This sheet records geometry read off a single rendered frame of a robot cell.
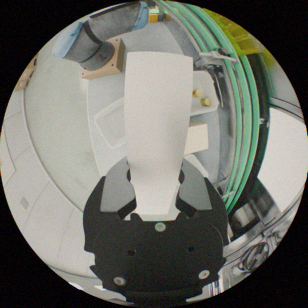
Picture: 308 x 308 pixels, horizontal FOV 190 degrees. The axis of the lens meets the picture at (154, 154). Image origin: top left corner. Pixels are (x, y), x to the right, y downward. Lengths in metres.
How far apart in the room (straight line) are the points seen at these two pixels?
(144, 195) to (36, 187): 3.22
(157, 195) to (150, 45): 0.57
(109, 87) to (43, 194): 3.16
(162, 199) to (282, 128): 0.53
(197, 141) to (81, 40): 0.54
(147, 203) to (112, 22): 0.39
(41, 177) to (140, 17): 3.38
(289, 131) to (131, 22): 0.60
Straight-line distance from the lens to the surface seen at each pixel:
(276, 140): 0.56
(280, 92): 0.53
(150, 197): 0.15
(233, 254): 0.78
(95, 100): 0.53
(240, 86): 0.44
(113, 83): 0.49
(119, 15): 0.29
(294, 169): 0.56
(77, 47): 0.32
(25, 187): 3.24
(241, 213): 0.98
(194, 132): 0.43
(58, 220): 3.50
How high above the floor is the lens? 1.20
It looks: 61 degrees down
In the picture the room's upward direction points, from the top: 177 degrees clockwise
